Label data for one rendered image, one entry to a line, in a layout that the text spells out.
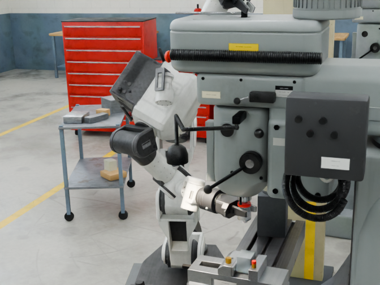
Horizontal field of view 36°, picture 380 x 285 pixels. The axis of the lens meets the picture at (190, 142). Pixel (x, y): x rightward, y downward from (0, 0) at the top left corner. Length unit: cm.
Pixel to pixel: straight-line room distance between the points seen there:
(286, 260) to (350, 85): 90
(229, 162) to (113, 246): 283
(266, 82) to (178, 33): 30
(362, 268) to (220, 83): 69
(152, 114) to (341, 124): 93
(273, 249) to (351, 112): 110
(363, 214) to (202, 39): 70
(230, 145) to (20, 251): 309
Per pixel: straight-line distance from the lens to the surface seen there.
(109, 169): 513
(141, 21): 704
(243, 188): 190
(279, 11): 360
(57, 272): 434
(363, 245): 181
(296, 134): 151
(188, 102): 225
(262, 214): 252
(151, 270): 306
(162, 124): 220
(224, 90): 179
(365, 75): 173
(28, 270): 443
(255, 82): 176
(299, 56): 168
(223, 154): 187
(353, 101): 148
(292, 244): 251
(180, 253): 287
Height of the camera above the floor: 204
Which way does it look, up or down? 17 degrees down
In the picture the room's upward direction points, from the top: 1 degrees counter-clockwise
